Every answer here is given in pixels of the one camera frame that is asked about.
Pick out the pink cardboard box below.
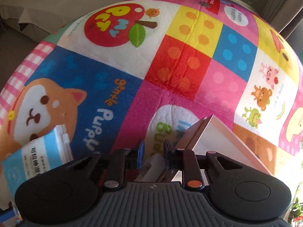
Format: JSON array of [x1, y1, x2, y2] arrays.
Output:
[[163, 115, 273, 182]]

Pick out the beige covered sofa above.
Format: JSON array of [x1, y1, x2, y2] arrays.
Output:
[[0, 0, 303, 52]]

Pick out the colourful printed play mat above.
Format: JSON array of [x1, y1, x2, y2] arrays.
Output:
[[0, 0, 303, 227]]

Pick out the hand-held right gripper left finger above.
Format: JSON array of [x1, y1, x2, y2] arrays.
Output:
[[67, 139, 145, 191]]

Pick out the cream toy bottle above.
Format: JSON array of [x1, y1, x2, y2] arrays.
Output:
[[138, 153, 166, 182]]

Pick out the blue tissue packet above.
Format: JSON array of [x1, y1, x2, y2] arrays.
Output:
[[1, 124, 74, 194]]

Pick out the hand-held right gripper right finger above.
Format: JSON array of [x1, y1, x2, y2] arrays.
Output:
[[164, 140, 233, 191]]

